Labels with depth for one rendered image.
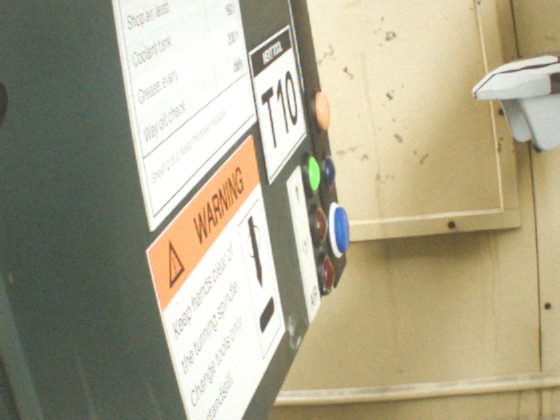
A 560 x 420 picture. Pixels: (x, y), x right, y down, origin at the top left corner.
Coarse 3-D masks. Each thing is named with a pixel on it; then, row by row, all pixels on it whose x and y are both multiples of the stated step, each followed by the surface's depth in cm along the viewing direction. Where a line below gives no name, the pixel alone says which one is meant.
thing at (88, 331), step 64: (0, 0) 25; (64, 0) 29; (256, 0) 52; (0, 64) 25; (64, 64) 29; (0, 128) 25; (64, 128) 29; (128, 128) 34; (256, 128) 50; (0, 192) 25; (64, 192) 29; (128, 192) 34; (192, 192) 40; (0, 256) 24; (64, 256) 28; (128, 256) 33; (0, 320) 25; (64, 320) 28; (128, 320) 33; (0, 384) 25; (64, 384) 27; (128, 384) 32
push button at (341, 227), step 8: (336, 208) 66; (336, 216) 65; (344, 216) 66; (336, 224) 65; (344, 224) 66; (336, 232) 65; (344, 232) 65; (336, 240) 65; (344, 240) 65; (344, 248) 66
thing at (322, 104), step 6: (318, 96) 63; (324, 96) 64; (318, 102) 63; (324, 102) 63; (318, 108) 63; (324, 108) 63; (318, 114) 63; (324, 114) 63; (330, 114) 65; (324, 120) 63; (324, 126) 63
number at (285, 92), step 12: (288, 60) 58; (276, 72) 55; (288, 72) 57; (276, 84) 54; (288, 84) 57; (276, 96) 54; (288, 96) 57; (276, 108) 54; (288, 108) 57; (288, 120) 56; (300, 120) 59; (288, 132) 56; (288, 144) 56
